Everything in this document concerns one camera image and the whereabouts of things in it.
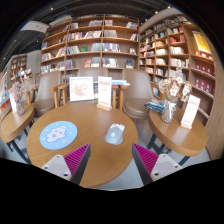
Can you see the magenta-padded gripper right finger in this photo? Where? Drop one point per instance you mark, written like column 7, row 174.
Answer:
column 146, row 159

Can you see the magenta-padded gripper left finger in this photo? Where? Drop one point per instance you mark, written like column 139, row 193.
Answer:
column 77, row 159

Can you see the grey computer mouse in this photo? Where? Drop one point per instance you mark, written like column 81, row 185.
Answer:
column 114, row 136

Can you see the round blue cartoon mouse pad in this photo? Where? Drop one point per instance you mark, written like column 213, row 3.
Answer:
column 58, row 135

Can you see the round wooden side table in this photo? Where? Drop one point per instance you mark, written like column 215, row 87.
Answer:
column 173, row 136
column 15, row 125

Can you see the stack of blue books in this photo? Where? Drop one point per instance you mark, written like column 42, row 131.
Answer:
column 155, row 106

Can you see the brown padded wooden armchair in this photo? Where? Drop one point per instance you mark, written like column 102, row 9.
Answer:
column 46, row 96
column 138, row 96
column 91, row 72

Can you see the small white sign wooden base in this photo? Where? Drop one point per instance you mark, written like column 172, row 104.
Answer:
column 190, row 110

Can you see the glass vase with dried flowers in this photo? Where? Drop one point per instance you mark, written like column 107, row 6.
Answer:
column 170, row 95

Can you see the white framed floral picture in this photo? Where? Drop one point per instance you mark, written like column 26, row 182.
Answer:
column 81, row 89

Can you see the white sign on wooden base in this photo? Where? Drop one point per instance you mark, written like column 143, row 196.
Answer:
column 104, row 91

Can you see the flat stack of pale books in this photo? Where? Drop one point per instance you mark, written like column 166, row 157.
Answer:
column 120, row 82

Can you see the glass vase with pink flowers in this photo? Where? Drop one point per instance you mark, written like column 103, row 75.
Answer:
column 20, row 96

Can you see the small distant bookshelf unit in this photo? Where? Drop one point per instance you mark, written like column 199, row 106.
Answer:
column 18, row 66

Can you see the large wooden bookshelf unit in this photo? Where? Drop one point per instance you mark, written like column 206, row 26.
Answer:
column 90, row 41

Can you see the white hanging ceiling sign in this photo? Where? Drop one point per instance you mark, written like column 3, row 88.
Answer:
column 35, row 26

